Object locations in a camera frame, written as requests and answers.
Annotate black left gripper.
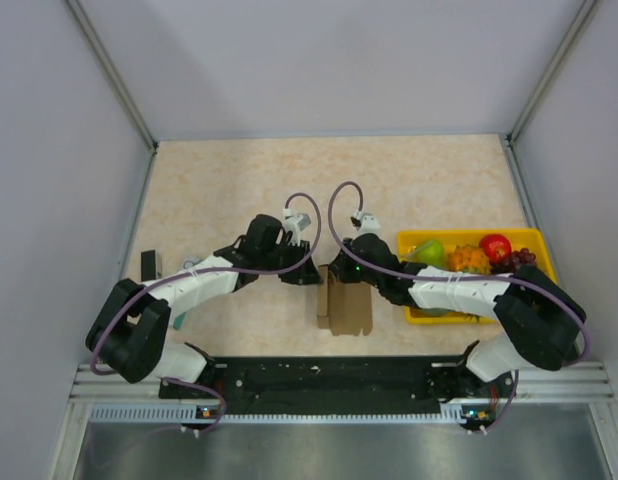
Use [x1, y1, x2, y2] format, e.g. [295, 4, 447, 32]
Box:
[259, 238, 323, 286]

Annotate brown cardboard box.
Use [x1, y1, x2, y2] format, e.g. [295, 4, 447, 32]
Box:
[317, 265, 373, 336]

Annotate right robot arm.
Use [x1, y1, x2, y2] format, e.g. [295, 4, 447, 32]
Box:
[328, 233, 587, 396]

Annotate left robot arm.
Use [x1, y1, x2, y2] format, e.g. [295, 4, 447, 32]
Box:
[85, 209, 321, 397]

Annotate black rectangular box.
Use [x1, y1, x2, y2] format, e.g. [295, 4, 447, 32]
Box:
[140, 250, 162, 282]

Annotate green pear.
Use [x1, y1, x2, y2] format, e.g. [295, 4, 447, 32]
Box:
[414, 239, 445, 268]

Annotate green melon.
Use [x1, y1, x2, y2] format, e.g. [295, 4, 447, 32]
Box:
[420, 308, 453, 317]

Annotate orange pineapple with leaves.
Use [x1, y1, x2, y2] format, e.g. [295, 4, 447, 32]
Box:
[446, 245, 491, 275]

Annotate red apple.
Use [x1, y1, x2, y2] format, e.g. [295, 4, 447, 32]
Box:
[478, 234, 512, 263]

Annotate dark purple grapes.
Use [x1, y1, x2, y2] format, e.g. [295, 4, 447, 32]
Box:
[491, 248, 537, 275]

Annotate yellow plastic tray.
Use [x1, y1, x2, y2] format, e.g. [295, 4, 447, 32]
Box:
[396, 227, 558, 326]

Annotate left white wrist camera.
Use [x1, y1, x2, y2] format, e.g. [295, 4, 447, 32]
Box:
[282, 208, 311, 245]

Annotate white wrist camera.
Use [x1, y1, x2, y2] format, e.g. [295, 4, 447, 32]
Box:
[350, 210, 381, 236]
[282, 208, 311, 245]

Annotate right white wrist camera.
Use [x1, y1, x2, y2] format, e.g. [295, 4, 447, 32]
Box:
[350, 210, 381, 236]

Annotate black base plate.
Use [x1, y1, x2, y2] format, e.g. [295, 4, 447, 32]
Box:
[158, 355, 515, 416]

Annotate white slotted cable duct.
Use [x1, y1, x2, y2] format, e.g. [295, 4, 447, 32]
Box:
[89, 403, 494, 425]

